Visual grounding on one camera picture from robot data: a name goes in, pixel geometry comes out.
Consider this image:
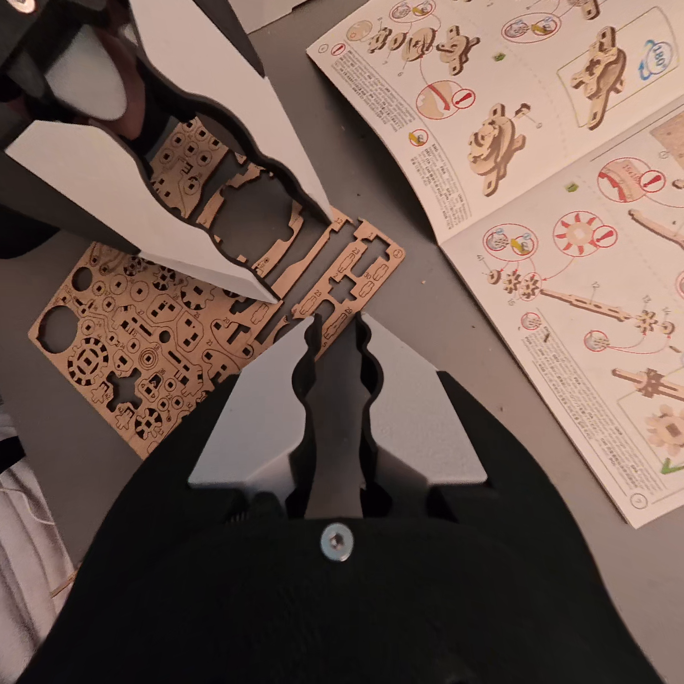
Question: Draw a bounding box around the black strap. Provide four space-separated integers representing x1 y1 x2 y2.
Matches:
0 422 27 474

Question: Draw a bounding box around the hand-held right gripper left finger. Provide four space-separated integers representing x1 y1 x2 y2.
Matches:
187 314 325 518

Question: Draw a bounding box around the laser-cut wooden parts sheet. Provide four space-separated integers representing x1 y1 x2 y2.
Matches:
28 115 407 460

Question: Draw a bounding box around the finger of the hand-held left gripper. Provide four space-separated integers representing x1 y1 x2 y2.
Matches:
125 0 335 225
4 120 284 305

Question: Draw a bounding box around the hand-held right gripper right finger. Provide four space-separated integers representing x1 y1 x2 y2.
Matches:
354 311 489 518

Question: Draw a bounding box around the white cardboard box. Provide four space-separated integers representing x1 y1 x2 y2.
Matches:
227 0 375 34

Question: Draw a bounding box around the person's left hand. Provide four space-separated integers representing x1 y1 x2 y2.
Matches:
104 24 157 149

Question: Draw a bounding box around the white cloth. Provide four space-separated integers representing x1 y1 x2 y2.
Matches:
0 398 81 674

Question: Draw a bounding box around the printed instruction booklet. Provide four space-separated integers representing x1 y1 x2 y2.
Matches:
306 0 684 530

